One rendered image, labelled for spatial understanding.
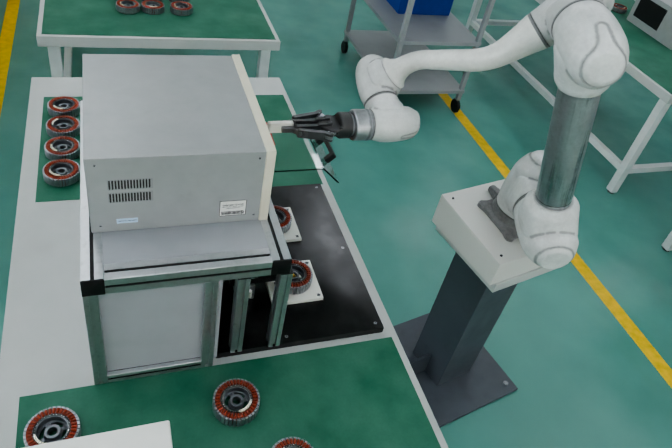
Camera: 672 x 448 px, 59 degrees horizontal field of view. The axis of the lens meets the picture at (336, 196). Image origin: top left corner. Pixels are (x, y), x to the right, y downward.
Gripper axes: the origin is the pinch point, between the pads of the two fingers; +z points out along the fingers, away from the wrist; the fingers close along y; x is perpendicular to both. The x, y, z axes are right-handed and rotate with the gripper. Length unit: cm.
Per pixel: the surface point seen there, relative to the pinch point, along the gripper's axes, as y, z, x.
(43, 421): -52, 61, -40
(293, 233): -1.3, -8.8, -40.0
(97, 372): -43, 50, -38
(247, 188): -28.8, 14.8, 3.3
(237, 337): -40, 16, -36
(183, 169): -28.8, 29.0, 9.7
